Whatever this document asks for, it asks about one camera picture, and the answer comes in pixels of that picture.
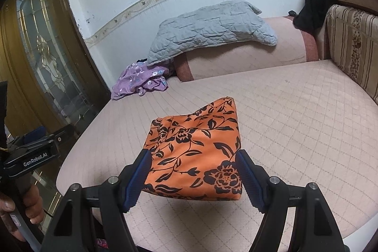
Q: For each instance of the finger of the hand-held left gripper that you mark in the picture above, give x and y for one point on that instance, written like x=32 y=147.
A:
x=41 y=140

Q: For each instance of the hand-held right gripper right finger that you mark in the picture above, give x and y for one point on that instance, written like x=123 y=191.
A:
x=251 y=178

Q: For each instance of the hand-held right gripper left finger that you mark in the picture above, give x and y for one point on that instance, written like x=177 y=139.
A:
x=138 y=178

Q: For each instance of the orange black floral cloth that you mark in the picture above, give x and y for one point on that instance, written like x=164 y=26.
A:
x=192 y=157

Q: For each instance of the person's left hand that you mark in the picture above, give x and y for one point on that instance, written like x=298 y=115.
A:
x=34 y=201

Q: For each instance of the pink quilted sofa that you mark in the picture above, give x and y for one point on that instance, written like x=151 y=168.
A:
x=295 y=122

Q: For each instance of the wooden door with glass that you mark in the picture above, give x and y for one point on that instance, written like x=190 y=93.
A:
x=73 y=63

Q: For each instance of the purple floral cloth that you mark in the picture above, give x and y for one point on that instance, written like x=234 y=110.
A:
x=135 y=77

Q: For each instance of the grey quilted blanket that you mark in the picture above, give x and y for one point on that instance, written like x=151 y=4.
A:
x=206 y=24

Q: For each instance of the striped floral cushion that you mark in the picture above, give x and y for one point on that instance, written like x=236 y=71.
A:
x=351 y=42

